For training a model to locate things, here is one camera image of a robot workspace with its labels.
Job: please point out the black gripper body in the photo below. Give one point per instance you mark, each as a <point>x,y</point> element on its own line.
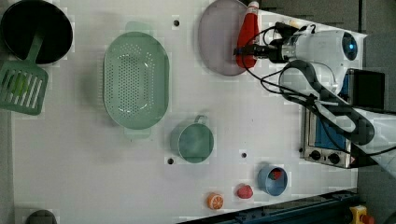
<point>273,54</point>

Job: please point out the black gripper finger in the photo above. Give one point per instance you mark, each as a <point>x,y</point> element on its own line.
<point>245,49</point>
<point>246,57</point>

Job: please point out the red plush ketchup bottle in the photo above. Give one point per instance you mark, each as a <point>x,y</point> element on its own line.
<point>248,31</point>

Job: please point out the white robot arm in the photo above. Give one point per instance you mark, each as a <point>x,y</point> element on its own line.
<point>315,65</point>

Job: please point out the grey round plate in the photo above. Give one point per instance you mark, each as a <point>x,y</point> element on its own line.
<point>218,32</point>

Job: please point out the green perforated colander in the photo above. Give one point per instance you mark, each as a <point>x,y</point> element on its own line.
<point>136,80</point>

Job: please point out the red toy in cup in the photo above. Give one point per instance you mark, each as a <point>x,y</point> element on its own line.
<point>275,174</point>

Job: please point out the blue cup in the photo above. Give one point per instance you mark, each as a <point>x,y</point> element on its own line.
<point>269,186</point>

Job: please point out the red strawberry toy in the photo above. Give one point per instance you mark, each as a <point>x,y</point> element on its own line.
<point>244,192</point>

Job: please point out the orange slice toy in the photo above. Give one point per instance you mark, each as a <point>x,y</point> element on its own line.
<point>214,201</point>

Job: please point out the yellow red button box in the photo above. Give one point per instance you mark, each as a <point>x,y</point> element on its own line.
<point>360,215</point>

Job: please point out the green slotted spatula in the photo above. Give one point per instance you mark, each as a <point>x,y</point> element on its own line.
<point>24,83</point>

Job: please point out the black frying pan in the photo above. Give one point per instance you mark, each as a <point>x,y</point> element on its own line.
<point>22,20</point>

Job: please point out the dark grey round object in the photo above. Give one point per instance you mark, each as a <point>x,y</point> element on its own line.
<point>41,217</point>

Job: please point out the blue metal rail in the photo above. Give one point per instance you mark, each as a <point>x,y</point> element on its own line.
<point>329,208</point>

